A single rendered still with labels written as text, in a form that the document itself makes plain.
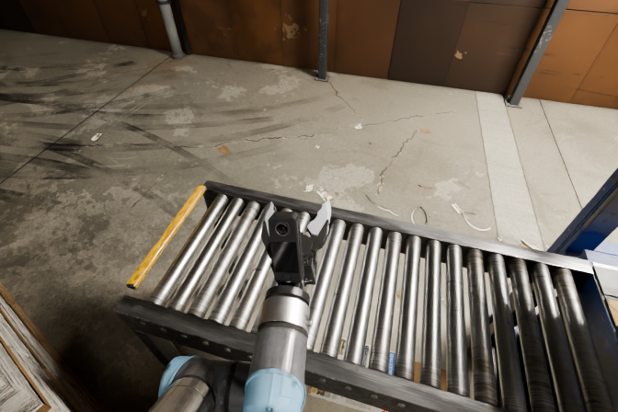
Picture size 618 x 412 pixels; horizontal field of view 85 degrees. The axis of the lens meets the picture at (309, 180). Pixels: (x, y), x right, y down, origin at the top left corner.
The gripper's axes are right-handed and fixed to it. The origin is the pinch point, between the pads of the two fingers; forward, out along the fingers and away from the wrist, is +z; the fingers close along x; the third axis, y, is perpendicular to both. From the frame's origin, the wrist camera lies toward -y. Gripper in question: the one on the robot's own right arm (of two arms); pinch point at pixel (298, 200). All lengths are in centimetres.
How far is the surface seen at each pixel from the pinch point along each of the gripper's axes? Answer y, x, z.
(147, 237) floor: 108, -121, 73
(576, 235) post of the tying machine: 59, 85, 35
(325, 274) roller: 44.0, 0.1, 10.3
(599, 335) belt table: 61, 78, 2
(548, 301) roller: 53, 64, 8
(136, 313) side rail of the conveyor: 37, -51, -7
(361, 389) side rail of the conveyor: 46, 10, -20
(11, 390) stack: 35, -73, -27
